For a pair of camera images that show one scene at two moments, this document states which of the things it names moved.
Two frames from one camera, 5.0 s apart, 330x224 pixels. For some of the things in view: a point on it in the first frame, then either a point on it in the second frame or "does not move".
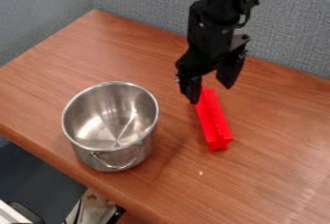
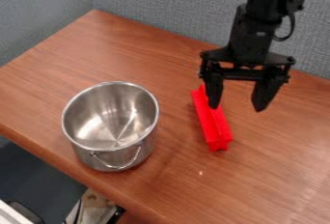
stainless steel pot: x=109 y=121 does not move
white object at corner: x=11 y=215 does not move
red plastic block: x=213 y=119 does not move
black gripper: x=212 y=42 to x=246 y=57
